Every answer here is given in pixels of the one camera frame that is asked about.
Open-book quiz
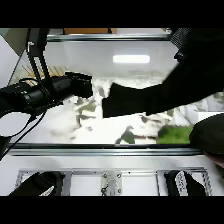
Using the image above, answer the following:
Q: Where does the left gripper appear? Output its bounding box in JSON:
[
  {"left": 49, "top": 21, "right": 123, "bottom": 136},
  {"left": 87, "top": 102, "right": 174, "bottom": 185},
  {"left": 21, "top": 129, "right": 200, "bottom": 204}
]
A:
[{"left": 64, "top": 71, "right": 94, "bottom": 100}]

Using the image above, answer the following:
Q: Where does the black garment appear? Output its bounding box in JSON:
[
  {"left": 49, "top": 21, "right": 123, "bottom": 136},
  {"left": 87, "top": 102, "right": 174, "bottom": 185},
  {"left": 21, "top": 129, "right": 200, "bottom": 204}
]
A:
[{"left": 101, "top": 27, "right": 224, "bottom": 120}]

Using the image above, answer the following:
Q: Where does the black cable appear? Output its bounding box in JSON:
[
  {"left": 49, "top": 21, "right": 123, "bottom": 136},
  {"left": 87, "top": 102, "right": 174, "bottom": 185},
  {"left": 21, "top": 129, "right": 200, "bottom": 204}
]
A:
[{"left": 0, "top": 109, "right": 50, "bottom": 161}]

